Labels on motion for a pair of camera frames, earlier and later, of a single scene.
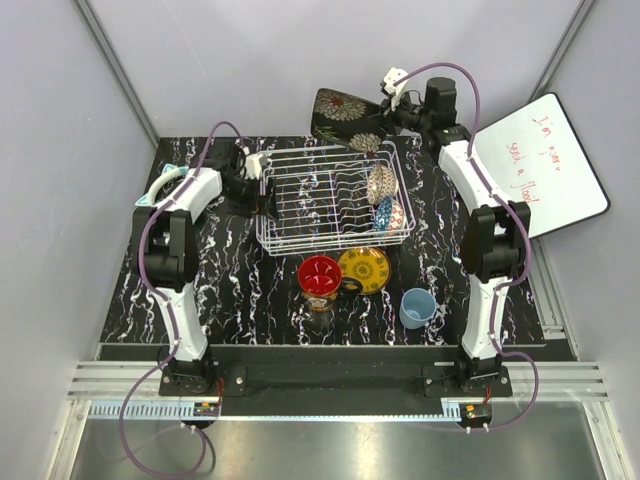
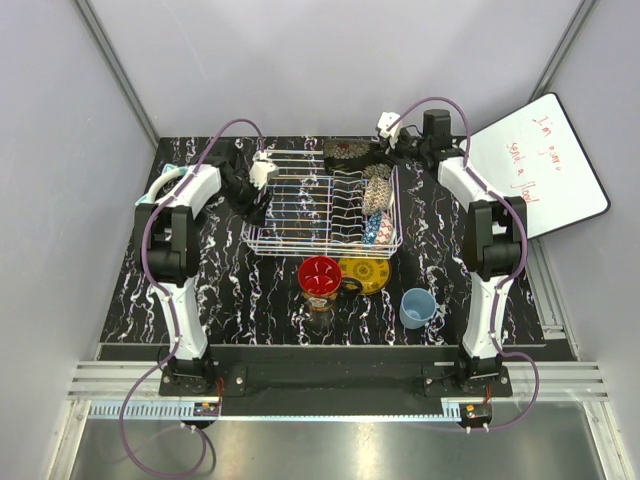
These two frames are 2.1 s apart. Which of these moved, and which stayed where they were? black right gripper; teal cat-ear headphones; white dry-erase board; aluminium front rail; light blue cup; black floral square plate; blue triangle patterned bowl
Moved: black floral square plate; blue triangle patterned bowl; black right gripper
Stayed: aluminium front rail; light blue cup; teal cat-ear headphones; white dry-erase board
